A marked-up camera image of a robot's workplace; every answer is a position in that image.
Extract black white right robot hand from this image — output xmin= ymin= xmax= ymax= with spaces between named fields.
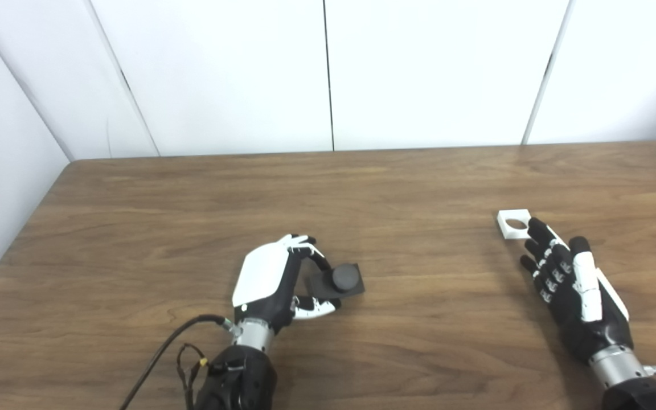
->
xmin=520 ymin=218 xmax=635 ymax=365

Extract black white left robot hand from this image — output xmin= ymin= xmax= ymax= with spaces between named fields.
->
xmin=231 ymin=233 xmax=342 ymax=334

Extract black peg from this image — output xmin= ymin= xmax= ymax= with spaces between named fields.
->
xmin=304 ymin=263 xmax=366 ymax=300

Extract white square piece with hole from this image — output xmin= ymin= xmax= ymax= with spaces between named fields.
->
xmin=497 ymin=209 xmax=534 ymax=240

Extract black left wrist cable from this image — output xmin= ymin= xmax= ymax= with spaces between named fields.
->
xmin=120 ymin=315 xmax=243 ymax=410

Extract thin left wrist wires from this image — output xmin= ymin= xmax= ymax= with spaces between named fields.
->
xmin=177 ymin=343 xmax=212 ymax=410

